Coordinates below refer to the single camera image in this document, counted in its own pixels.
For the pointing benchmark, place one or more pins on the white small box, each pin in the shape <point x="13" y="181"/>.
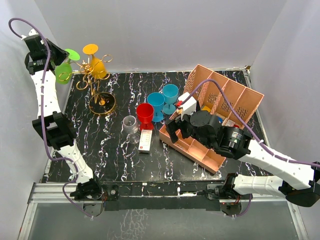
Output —
<point x="145" y="141"/>

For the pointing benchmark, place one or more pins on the pink desk organizer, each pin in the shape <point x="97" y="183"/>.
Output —
<point x="222" y="93"/>

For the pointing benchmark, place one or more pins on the orange wine glass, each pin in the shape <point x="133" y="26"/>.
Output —
<point x="99" y="70"/>

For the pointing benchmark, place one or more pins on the yellow eraser block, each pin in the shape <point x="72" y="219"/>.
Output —
<point x="205" y="108"/>

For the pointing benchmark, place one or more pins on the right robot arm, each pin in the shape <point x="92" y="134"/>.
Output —
<point x="297" y="183"/>

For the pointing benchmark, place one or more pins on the red wine glass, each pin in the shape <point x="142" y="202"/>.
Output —
<point x="145" y="113"/>

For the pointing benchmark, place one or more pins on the blue wine glass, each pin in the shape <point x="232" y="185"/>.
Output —
<point x="157" y="101"/>
<point x="170" y="93"/>

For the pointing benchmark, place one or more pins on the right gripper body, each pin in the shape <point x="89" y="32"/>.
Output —
<point x="187" y="130"/>

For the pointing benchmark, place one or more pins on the clear wine glass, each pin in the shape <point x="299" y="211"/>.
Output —
<point x="131" y="128"/>

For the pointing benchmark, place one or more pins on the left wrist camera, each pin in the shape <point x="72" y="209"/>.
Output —
<point x="32" y="34"/>

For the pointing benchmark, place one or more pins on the green wine glass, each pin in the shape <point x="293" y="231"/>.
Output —
<point x="63" y="72"/>

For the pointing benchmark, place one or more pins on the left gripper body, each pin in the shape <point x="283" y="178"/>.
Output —
<point x="46" y="52"/>

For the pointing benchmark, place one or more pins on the black front base bar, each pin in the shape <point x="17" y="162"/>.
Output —
<point x="211" y="195"/>

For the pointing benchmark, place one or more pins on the gold wire glass rack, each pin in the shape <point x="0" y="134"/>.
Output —
<point x="100" y="103"/>

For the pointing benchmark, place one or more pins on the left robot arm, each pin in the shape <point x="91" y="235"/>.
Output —
<point x="46" y="62"/>

